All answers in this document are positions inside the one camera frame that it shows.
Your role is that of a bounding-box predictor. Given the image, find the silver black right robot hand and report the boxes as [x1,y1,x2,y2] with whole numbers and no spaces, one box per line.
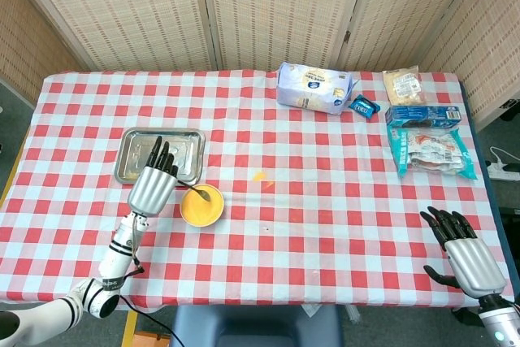
[420,206,508,298]

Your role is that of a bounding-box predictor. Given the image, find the yellow bowl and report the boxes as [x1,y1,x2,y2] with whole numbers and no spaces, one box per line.
[180,184,226,229]

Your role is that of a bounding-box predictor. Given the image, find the spilled yellow powder patch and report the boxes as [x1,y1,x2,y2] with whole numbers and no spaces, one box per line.
[252,171,275,190]

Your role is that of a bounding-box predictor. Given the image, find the black floor cable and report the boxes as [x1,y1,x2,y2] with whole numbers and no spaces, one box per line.
[117,296,180,347]

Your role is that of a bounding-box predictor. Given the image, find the rectangular steel tray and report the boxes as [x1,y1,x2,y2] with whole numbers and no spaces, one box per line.
[114,127,207,185]

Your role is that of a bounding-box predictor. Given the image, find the small blue snack packet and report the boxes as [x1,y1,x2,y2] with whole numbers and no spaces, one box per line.
[348,94,379,120]

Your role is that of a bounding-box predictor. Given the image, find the teal snack bag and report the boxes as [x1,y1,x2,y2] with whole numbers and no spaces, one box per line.
[387,125,479,180]

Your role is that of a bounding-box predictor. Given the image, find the dark blue chair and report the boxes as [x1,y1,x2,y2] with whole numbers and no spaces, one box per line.
[170,305,345,347]

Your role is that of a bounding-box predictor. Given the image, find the woven folding screen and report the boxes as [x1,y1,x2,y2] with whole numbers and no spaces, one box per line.
[0,0,520,131]

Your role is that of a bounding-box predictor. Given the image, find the blue cookie box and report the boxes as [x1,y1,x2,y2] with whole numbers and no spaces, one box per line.
[384,104,462,128]

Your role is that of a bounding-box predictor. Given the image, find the white power strip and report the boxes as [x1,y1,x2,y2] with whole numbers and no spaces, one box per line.
[487,162,520,181]

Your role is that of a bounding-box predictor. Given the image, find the metal spoon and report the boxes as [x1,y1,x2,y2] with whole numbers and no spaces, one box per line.
[175,179,212,202]

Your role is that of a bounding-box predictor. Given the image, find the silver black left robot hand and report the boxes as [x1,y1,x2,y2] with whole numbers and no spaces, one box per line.
[127,136,180,218]

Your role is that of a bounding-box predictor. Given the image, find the clear bag of beige food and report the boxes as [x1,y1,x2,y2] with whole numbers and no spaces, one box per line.
[382,65,427,106]

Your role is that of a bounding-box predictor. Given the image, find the orange box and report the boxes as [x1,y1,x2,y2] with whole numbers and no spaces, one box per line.
[132,332,171,347]

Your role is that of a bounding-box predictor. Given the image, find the red white checkered tablecloth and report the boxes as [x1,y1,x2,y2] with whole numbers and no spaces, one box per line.
[0,69,516,310]

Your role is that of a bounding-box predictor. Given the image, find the pale blue flour bag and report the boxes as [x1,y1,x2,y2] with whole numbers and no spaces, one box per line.
[276,61,361,115]

